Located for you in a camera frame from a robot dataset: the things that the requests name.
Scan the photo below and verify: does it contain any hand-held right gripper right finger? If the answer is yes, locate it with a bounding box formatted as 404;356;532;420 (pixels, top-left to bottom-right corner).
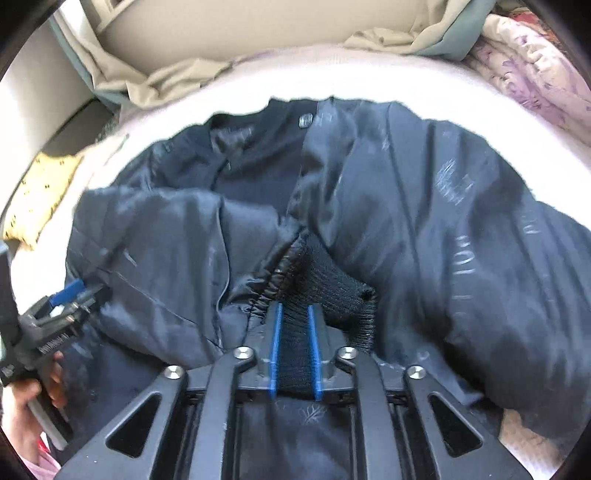
307;305;533;480

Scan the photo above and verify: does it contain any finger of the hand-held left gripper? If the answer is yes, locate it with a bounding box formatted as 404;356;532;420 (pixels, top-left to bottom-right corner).
67;285;110;324
48;280;89;308

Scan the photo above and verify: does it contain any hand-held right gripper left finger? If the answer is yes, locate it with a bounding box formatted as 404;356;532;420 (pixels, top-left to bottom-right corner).
55;304;284;480

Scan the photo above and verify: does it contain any black padded jacket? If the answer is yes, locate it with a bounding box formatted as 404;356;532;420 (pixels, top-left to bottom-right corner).
60;95;571;480

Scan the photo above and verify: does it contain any person's left hand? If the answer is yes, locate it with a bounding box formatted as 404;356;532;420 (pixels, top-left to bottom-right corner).
0;351;66;464

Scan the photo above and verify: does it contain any yellow patterned pillow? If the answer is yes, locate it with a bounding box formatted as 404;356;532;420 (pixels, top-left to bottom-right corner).
4;150;88;251

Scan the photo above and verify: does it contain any beige sheet with green edge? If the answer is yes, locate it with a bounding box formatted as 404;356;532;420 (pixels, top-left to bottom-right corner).
48;0;490;114

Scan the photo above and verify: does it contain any white quilted bed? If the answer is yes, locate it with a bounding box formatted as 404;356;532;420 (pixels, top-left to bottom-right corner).
0;46;591;480

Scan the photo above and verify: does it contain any beige headboard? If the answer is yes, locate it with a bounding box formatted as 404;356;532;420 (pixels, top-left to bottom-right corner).
97;0;446;75

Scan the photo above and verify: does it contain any floral quilt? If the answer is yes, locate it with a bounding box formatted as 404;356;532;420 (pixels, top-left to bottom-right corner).
466;14;591;136

